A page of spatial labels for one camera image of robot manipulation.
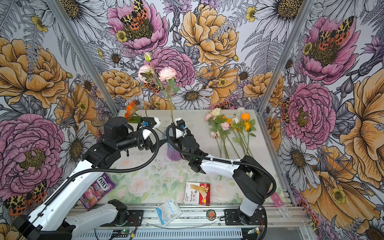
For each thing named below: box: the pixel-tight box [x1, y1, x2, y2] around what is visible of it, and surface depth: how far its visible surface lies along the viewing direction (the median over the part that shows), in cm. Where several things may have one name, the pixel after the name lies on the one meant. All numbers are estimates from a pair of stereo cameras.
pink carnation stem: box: [138, 52, 180, 124], surface depth 64 cm
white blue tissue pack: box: [156, 198, 183, 228], surface depth 78 cm
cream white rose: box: [211, 107, 222, 116], surface depth 111 cm
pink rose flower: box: [204, 113, 241, 159], surface depth 106 cm
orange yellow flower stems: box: [236, 113, 257, 158], surface depth 110 cm
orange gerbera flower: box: [124, 100, 140, 120], surface depth 69 cm
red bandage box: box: [184, 182, 211, 206], surface depth 80 cm
